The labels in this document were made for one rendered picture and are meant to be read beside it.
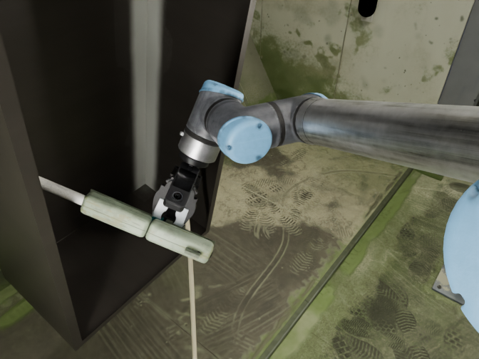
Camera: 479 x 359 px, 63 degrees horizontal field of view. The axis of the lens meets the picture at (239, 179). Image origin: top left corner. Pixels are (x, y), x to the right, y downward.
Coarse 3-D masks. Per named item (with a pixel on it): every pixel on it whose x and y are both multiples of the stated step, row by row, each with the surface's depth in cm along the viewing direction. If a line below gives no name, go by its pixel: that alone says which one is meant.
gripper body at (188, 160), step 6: (180, 156) 86; (186, 156) 84; (186, 162) 87; (192, 162) 85; (198, 162) 85; (204, 162) 86; (174, 168) 92; (174, 174) 89; (168, 180) 87; (198, 180) 92; (168, 186) 87; (198, 186) 89; (192, 192) 88; (192, 198) 88; (186, 204) 89
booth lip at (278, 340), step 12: (408, 168) 255; (384, 204) 227; (372, 216) 219; (348, 252) 198; (336, 264) 191; (324, 276) 185; (312, 300) 176; (300, 312) 170; (288, 324) 166; (276, 336) 161; (276, 348) 159
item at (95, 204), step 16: (64, 192) 85; (96, 192) 88; (96, 208) 85; (112, 208) 86; (128, 208) 88; (112, 224) 87; (128, 224) 86; (144, 224) 86; (160, 224) 88; (160, 240) 88; (176, 240) 87; (192, 240) 88; (208, 240) 91; (192, 256) 89; (208, 256) 89
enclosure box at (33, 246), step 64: (0, 0) 78; (64, 0) 89; (128, 0) 104; (192, 0) 99; (256, 0) 89; (0, 64) 49; (64, 64) 98; (128, 64) 117; (192, 64) 111; (0, 128) 57; (64, 128) 110; (128, 128) 133; (0, 192) 74; (128, 192) 155; (0, 256) 109; (64, 256) 132; (128, 256) 136; (64, 320) 99
